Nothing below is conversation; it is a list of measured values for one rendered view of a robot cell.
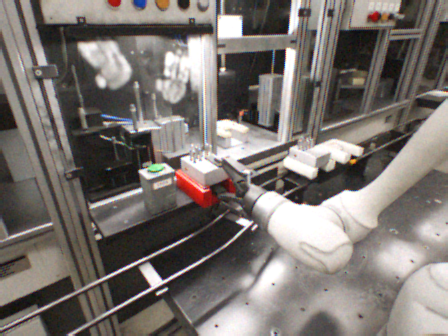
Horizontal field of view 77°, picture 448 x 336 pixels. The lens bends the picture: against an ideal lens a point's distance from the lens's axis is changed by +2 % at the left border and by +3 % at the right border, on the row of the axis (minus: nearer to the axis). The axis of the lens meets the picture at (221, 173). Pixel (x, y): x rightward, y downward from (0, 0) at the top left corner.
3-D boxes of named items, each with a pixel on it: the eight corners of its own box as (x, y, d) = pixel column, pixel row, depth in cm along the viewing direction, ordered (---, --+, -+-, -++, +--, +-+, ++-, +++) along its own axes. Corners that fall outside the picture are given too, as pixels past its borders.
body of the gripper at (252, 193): (271, 215, 72) (247, 198, 78) (276, 187, 68) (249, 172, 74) (250, 226, 67) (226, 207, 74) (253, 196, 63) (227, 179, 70)
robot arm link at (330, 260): (259, 243, 62) (294, 233, 70) (319, 292, 51) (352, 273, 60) (273, 199, 58) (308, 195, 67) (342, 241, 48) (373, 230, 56)
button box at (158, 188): (152, 215, 76) (147, 177, 71) (140, 202, 82) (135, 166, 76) (178, 205, 81) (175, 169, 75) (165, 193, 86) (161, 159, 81)
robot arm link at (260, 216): (297, 195, 64) (277, 184, 68) (269, 208, 59) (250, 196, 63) (291, 227, 68) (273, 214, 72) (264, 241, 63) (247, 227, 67)
